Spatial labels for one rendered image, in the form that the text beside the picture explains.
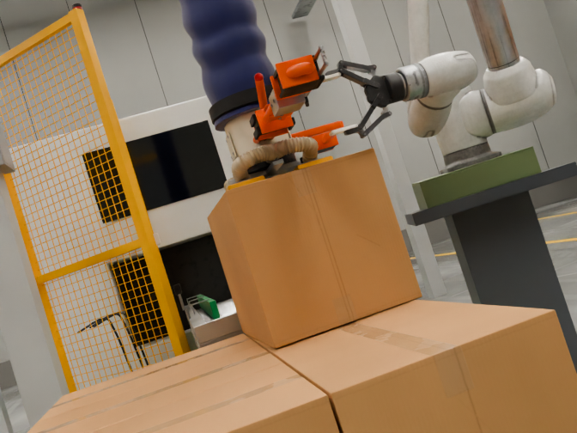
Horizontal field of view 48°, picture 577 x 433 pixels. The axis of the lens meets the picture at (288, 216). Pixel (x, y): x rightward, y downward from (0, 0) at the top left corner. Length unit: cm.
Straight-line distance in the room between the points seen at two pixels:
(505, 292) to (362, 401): 122
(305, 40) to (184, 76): 230
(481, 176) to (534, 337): 102
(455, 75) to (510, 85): 48
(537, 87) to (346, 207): 84
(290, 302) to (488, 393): 64
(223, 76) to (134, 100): 974
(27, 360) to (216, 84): 160
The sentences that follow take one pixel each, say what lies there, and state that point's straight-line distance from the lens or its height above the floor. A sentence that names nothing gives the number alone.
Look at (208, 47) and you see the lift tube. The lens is 187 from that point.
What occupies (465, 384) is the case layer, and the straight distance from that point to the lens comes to 109.
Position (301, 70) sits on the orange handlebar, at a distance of 125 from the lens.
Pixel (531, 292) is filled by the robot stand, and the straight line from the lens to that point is 221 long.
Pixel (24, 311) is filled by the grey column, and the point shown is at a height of 85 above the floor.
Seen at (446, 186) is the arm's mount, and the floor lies 80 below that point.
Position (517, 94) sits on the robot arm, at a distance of 220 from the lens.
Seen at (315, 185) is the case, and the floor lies 90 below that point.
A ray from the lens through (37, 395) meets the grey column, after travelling 300.
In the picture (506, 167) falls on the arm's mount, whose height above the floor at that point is 79.
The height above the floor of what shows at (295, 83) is 106.
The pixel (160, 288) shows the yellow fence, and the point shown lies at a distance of 299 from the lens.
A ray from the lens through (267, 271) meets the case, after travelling 159.
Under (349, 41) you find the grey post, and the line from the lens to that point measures 560.
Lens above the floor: 78
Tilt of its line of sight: 2 degrees up
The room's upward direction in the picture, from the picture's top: 18 degrees counter-clockwise
